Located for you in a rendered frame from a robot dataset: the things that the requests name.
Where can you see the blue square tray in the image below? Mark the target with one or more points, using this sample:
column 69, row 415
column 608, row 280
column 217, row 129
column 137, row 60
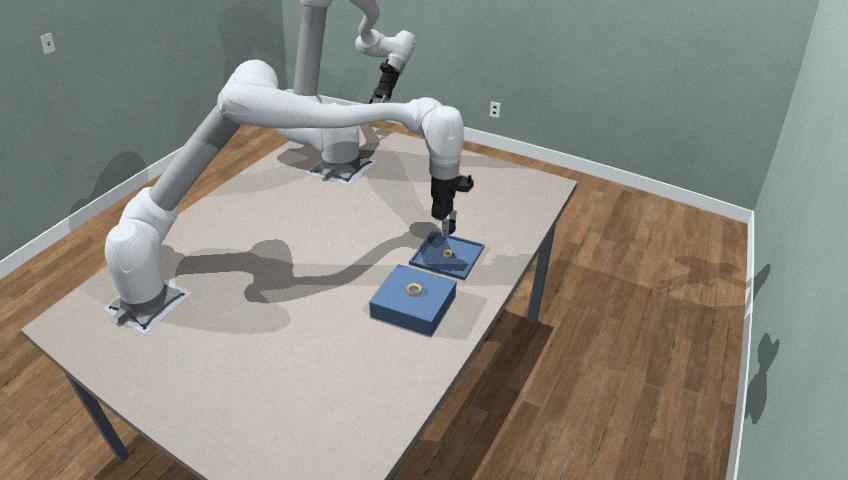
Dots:
column 452, row 256

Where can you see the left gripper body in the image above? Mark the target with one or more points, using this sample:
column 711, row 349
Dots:
column 389, row 77

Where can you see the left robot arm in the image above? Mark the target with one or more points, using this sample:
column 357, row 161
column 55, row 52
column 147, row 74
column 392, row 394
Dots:
column 339, row 146

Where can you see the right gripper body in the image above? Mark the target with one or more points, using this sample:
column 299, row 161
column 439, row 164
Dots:
column 444, row 185

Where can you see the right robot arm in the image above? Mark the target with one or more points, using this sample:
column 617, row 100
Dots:
column 250, row 97

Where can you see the blue square block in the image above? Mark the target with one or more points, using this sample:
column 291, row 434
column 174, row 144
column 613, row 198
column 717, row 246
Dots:
column 413, row 299

